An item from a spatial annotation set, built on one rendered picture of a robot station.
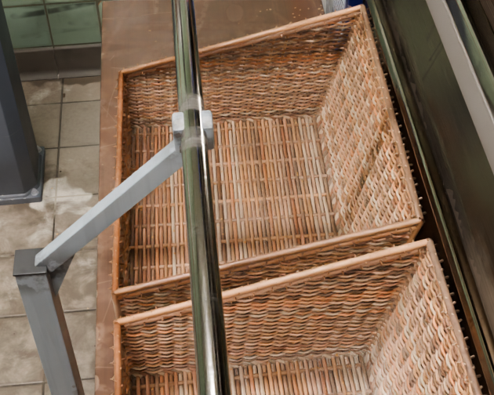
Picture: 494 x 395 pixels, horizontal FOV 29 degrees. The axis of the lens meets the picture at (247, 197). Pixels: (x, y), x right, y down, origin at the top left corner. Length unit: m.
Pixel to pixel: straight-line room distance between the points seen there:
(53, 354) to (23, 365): 0.96
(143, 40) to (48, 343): 1.01
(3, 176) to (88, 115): 0.41
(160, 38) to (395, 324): 0.99
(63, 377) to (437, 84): 0.69
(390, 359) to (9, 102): 1.33
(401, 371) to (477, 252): 0.29
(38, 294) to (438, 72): 0.64
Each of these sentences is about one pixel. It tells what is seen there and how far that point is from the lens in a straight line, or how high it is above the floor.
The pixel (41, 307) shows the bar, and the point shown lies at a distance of 1.29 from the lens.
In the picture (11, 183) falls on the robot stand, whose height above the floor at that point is 0.07.
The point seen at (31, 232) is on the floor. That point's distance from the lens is 2.59.
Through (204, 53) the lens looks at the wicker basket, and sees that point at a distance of 1.83.
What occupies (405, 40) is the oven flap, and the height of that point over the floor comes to 0.97.
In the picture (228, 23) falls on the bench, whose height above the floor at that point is 0.58.
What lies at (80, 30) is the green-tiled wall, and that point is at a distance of 2.98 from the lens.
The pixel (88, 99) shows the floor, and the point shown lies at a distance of 2.96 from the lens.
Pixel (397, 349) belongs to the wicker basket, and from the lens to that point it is 1.46.
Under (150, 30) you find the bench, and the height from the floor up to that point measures 0.58.
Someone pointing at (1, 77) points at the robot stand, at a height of 0.42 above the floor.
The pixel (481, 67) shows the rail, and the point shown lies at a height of 1.43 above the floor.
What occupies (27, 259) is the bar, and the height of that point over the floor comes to 0.95.
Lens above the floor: 1.88
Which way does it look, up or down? 46 degrees down
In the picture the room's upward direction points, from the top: 1 degrees counter-clockwise
